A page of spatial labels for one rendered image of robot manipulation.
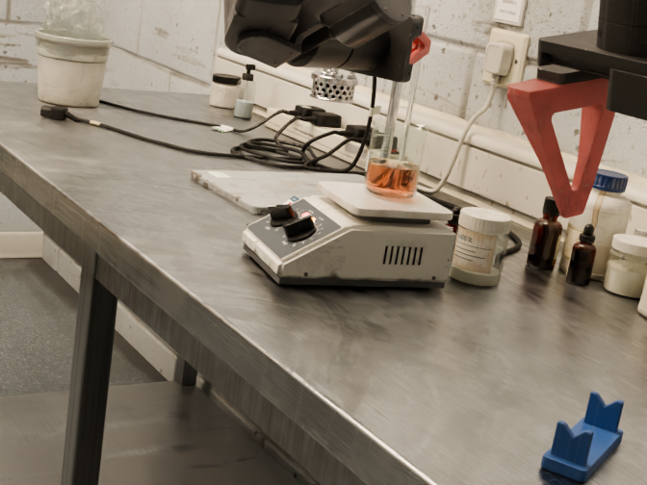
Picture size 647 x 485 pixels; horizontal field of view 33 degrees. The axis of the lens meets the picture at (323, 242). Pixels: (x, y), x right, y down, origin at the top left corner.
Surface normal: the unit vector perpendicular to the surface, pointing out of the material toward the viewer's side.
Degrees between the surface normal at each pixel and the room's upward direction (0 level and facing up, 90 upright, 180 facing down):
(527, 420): 0
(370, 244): 90
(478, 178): 90
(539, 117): 87
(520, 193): 90
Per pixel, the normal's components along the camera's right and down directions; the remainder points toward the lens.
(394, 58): -0.66, 0.09
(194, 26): -0.84, 0.02
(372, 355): 0.15, -0.95
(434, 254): 0.37, 0.29
